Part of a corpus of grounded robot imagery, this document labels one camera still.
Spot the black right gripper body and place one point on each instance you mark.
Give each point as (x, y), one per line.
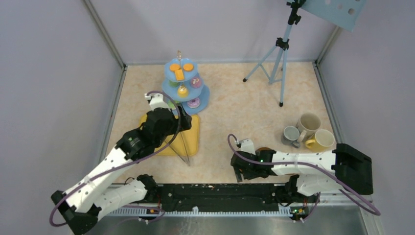
(249, 174)

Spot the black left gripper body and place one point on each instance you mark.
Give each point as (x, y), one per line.
(176, 125)

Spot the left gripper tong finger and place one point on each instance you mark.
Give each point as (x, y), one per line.
(187, 158)
(175, 149)

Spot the yellow serving tray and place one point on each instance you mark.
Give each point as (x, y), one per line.
(191, 136)

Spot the green glazed donut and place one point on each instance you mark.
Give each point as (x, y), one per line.
(172, 104)

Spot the purple donut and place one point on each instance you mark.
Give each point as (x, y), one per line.
(194, 103)

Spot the yellow cupcake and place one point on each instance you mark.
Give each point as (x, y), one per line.
(182, 91)

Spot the green cupcake with topping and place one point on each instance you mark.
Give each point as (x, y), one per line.
(173, 84)

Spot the grey mug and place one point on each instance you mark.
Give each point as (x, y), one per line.
(290, 136)

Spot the cream cup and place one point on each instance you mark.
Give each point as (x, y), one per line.
(307, 125)
(320, 141)

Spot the cream cup front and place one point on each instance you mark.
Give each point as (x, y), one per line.
(320, 141)

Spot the dark brown wooden saucer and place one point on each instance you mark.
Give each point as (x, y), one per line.
(263, 149)

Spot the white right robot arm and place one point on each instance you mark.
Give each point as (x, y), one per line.
(342, 168)

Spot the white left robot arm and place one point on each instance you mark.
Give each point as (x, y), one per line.
(84, 204)

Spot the blue three-tier cake stand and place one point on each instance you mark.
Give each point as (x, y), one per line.
(202, 92)

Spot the light blue tripod stand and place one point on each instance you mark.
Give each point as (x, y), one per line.
(278, 73)

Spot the light blue perforated panel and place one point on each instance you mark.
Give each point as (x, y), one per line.
(342, 13)

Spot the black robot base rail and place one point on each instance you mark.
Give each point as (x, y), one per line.
(171, 195)

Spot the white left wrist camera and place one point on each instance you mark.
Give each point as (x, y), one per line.
(156, 100)

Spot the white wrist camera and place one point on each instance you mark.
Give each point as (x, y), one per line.
(245, 145)
(156, 100)

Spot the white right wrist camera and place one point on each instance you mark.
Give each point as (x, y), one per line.
(245, 145)

